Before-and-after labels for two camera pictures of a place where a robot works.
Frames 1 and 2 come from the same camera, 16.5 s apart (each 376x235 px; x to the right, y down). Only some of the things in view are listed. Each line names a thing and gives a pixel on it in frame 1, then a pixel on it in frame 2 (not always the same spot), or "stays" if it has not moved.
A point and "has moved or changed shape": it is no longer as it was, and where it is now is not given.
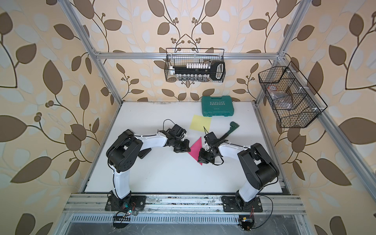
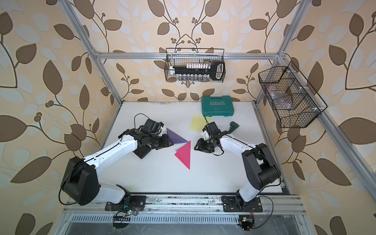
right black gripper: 202,159 to 201,147
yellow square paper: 200,123 stays
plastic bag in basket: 281,100 stays
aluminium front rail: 95,204 stays
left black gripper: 185,148 to 165,142
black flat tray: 143,153 stays
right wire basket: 294,101 stays
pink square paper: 195,150 has moved or changed shape
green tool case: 217,106 stays
